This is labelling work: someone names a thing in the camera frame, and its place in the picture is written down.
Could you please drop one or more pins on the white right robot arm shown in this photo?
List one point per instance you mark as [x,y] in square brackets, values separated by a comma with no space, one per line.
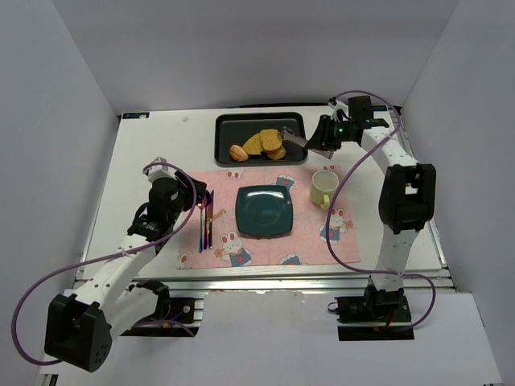
[407,198]

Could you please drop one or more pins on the teal square plate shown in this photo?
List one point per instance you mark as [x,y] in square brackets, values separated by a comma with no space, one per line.
[264,211]

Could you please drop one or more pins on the iridescent knife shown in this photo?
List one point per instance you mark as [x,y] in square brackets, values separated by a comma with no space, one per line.
[209,218]

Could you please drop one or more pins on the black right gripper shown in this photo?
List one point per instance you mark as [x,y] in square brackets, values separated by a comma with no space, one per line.
[319,134]

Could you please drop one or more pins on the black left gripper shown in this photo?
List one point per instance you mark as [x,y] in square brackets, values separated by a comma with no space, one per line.
[194,193]

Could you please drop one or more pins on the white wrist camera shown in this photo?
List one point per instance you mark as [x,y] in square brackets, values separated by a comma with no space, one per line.
[339,109]
[158,170]

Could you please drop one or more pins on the lower bread slice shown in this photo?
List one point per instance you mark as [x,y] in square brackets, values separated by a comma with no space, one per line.
[253,146]

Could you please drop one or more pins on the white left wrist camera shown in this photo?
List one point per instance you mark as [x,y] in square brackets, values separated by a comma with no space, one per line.
[158,170]

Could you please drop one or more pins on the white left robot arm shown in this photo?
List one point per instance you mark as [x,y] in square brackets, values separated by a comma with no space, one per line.
[82,326]

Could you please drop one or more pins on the sesame bun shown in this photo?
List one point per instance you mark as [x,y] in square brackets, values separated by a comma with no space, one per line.
[238,154]

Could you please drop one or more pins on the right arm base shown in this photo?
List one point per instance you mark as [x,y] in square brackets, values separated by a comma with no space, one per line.
[357,323]

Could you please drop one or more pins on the metal tongs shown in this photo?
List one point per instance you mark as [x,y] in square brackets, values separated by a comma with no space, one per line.
[288,136]

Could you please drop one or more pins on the pale green mug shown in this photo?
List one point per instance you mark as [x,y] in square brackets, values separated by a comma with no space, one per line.
[323,187]

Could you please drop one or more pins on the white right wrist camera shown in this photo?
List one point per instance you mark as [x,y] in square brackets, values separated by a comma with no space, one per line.
[339,109]

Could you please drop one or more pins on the pink bunny placemat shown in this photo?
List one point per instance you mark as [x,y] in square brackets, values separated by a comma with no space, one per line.
[315,234]

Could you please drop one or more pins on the heart bread slice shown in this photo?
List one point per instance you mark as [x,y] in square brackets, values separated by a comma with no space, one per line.
[271,140]

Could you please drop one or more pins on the black baking tray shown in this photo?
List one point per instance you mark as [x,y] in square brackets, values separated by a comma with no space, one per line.
[237,128]

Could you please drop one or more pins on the small round bread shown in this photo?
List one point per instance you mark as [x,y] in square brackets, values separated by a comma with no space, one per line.
[277,154]

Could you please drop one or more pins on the iridescent spoon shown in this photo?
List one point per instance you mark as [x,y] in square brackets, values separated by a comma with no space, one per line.
[201,241]

